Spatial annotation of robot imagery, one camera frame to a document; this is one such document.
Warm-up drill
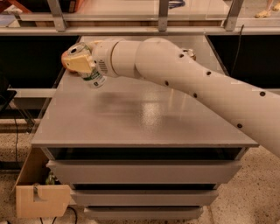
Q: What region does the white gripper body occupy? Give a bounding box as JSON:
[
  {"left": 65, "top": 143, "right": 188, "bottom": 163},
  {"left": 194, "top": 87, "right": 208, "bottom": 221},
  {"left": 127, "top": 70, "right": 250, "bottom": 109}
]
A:
[{"left": 92, "top": 38, "right": 122, "bottom": 78}]

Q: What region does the white green 7up can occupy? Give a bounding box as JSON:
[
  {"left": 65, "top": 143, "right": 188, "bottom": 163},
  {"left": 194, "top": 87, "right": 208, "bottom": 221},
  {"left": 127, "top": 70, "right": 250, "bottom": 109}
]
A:
[{"left": 67, "top": 42, "right": 106, "bottom": 88}]

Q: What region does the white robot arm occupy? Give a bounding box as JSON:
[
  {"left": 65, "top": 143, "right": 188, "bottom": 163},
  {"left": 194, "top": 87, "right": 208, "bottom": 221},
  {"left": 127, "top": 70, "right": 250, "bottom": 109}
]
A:
[{"left": 61, "top": 38, "right": 280, "bottom": 157}]

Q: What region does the gold brown soda can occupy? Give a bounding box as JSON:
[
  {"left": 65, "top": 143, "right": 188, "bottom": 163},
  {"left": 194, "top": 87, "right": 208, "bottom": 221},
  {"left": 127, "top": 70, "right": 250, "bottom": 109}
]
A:
[{"left": 183, "top": 49, "right": 196, "bottom": 60}]

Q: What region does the red apple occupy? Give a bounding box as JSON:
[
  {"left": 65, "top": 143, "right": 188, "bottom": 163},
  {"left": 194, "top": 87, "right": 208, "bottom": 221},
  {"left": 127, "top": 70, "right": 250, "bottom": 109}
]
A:
[{"left": 60, "top": 51, "right": 76, "bottom": 73}]

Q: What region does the grey drawer cabinet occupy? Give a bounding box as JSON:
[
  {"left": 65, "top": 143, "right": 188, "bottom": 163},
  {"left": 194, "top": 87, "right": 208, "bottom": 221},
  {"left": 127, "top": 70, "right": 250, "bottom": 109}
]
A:
[{"left": 31, "top": 35, "right": 261, "bottom": 221}]

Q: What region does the top grey drawer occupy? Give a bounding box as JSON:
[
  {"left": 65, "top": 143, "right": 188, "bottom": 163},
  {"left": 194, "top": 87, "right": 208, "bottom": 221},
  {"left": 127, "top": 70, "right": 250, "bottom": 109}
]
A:
[{"left": 47, "top": 160, "right": 242, "bottom": 185}]

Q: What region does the grey drawer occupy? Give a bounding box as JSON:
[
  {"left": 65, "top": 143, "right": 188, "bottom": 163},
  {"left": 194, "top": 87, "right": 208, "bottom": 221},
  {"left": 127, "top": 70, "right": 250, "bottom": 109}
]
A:
[
  {"left": 84, "top": 207, "right": 203, "bottom": 220},
  {"left": 47, "top": 160, "right": 242, "bottom": 185},
  {"left": 71, "top": 190, "right": 218, "bottom": 207}
]

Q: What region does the green bottle in box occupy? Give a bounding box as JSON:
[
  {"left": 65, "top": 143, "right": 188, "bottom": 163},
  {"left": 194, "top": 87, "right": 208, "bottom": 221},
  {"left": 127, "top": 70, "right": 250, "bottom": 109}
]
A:
[{"left": 45, "top": 171, "right": 56, "bottom": 185}]

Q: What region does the middle grey drawer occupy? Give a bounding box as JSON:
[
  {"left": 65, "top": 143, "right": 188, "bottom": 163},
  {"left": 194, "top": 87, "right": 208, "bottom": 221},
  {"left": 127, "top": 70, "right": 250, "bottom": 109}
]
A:
[{"left": 71, "top": 190, "right": 218, "bottom": 207}]

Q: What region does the cardboard box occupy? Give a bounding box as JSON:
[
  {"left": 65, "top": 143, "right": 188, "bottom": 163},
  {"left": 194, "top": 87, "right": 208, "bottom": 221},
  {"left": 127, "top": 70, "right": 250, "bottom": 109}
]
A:
[{"left": 13, "top": 148, "right": 71, "bottom": 219}]

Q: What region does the bottom grey drawer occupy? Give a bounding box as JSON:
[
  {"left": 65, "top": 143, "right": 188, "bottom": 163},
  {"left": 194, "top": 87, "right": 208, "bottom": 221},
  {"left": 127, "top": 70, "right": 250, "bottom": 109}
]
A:
[{"left": 84, "top": 207, "right": 203, "bottom": 220}]

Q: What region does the black cable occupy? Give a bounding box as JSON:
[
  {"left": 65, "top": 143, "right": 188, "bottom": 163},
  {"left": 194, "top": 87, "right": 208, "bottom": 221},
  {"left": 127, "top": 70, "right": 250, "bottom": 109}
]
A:
[{"left": 7, "top": 103, "right": 22, "bottom": 170}]

